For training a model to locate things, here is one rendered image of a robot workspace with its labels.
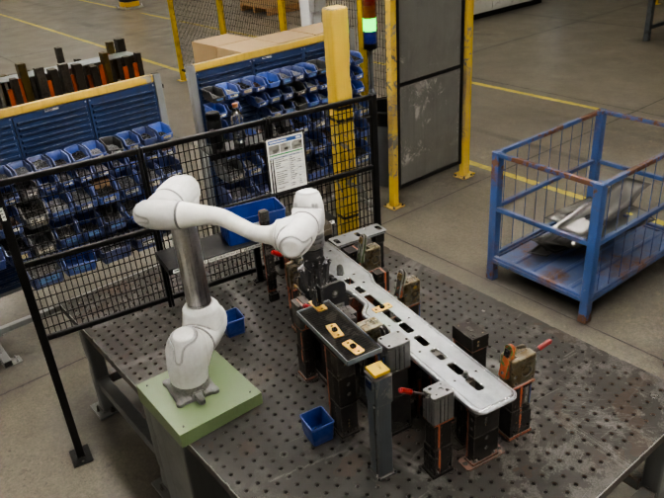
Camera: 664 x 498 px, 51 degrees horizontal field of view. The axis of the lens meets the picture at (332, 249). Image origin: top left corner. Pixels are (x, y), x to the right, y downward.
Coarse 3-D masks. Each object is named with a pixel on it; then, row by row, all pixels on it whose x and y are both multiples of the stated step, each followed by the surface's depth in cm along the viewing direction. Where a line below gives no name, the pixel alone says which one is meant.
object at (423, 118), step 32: (416, 0) 538; (448, 0) 561; (416, 32) 549; (448, 32) 573; (416, 64) 562; (448, 64) 587; (416, 96) 575; (448, 96) 601; (416, 128) 589; (448, 128) 616; (416, 160) 602; (448, 160) 632
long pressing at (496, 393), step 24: (336, 264) 319; (408, 312) 280; (408, 336) 266; (432, 336) 265; (432, 360) 252; (456, 360) 251; (456, 384) 239; (480, 384) 239; (504, 384) 238; (480, 408) 228
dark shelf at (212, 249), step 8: (328, 216) 356; (200, 240) 342; (208, 240) 342; (216, 240) 341; (224, 240) 341; (168, 248) 337; (208, 248) 334; (216, 248) 334; (224, 248) 333; (232, 248) 333; (240, 248) 333; (248, 248) 335; (160, 256) 330; (168, 256) 330; (176, 256) 329; (208, 256) 327; (216, 256) 328; (224, 256) 330; (168, 264) 323; (176, 264) 323; (168, 272) 319; (176, 272) 320
